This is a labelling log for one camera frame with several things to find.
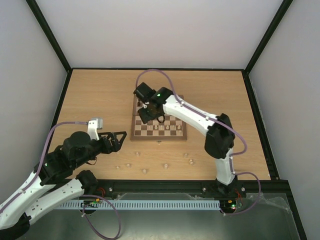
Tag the electronics board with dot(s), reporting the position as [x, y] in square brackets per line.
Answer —
[232, 204]
[91, 203]

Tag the wooden chess board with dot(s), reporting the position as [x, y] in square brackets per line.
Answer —
[140, 132]

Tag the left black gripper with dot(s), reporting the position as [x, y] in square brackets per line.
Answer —
[117, 146]

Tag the left electronics board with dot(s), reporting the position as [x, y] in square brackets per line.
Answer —
[91, 203]

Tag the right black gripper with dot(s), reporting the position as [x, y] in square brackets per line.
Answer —
[145, 116]

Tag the light blue cable duct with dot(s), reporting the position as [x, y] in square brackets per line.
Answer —
[211, 205]

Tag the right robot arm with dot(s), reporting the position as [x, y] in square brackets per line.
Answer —
[217, 129]

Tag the right electronics board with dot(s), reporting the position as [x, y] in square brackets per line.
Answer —
[232, 204]

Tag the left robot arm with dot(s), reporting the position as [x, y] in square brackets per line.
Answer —
[44, 190]

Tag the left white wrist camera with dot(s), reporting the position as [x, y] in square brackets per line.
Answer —
[95, 124]

